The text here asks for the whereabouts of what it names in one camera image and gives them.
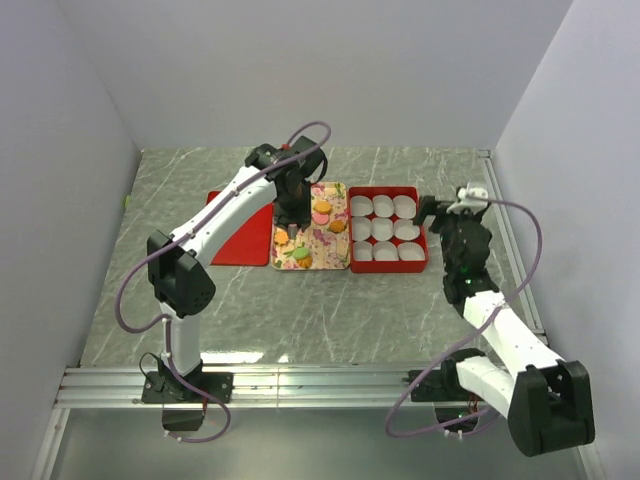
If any round yellow biscuit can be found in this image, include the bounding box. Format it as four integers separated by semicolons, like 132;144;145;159
314;200;332;215

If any white paper cup middle right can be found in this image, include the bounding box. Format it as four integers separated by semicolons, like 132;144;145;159
393;219;421;241

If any green macaron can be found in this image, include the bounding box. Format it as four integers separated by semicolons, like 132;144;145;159
292;247;309;260

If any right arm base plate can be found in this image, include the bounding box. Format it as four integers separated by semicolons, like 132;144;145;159
410;369;471;403

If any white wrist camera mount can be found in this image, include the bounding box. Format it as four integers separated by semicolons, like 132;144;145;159
446;182;489;214

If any white paper cup bottom middle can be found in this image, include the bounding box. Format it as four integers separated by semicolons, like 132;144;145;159
372;241;399;262

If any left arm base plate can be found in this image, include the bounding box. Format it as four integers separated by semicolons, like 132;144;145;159
141;372;233;404

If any floral tray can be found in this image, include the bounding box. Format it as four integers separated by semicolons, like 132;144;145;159
270;182;350;271

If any orange flower cookie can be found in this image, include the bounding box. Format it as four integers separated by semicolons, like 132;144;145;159
274;230;289;245

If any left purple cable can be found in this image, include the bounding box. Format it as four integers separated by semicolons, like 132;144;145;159
115;121;332;444

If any aluminium rail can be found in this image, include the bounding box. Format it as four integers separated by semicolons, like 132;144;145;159
54;363;416;410
476;149;548;344

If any white paper cup top middle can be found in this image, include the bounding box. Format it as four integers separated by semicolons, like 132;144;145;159
372;195;395;218

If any white paper cup bottom left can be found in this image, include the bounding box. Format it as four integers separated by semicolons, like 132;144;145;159
353;241;373;262

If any white paper cup middle left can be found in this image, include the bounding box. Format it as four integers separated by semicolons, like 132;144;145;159
351;216;372;242

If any aluminium rail front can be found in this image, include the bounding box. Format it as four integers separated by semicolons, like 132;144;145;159
54;363;416;410

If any red cookie box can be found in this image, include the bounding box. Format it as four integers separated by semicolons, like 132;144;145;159
347;186;429;274

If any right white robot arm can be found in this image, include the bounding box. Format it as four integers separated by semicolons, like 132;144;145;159
413;187;595;457

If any white paper cup centre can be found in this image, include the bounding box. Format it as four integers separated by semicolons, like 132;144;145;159
371;217;394;242

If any pink macaron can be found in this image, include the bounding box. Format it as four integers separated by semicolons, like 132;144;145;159
312;213;330;225

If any red box lid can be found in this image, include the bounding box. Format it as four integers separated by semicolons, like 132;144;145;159
211;204;273;267

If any white paper cup top right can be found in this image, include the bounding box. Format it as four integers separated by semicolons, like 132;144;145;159
392;195;417;220

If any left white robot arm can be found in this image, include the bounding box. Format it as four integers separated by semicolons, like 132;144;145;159
147;136;327;402

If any orange swirl cookie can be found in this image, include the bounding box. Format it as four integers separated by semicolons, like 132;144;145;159
329;220;346;234

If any aluminium rail right side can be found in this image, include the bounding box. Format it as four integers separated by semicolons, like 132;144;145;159
476;149;548;344

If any white paper cup top left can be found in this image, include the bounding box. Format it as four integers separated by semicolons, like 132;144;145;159
350;195;374;217

